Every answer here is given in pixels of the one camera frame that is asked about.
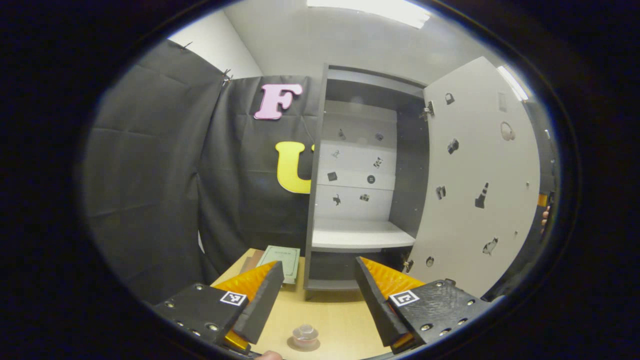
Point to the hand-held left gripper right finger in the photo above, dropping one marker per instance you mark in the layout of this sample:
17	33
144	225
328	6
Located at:
377	300

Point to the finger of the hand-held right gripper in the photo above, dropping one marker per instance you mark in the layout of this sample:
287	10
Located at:
542	200

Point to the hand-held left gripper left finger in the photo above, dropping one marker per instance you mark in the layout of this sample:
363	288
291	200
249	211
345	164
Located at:
262	300

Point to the clear bottle with pink label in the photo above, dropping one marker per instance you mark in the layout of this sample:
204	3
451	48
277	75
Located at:
305	334

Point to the round brown coaster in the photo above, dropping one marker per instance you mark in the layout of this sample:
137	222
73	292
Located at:
292	346

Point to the grey cabinet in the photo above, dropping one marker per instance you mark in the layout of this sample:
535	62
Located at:
410	190

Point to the metal door hinge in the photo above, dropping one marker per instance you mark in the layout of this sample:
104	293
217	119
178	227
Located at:
428	111
408	264

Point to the green notebook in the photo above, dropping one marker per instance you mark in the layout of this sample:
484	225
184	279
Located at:
286	256

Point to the long ceiling light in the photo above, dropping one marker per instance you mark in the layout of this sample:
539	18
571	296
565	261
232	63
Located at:
370	11
514	84

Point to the black backdrop cloth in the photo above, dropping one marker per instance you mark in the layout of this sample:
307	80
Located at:
160	175

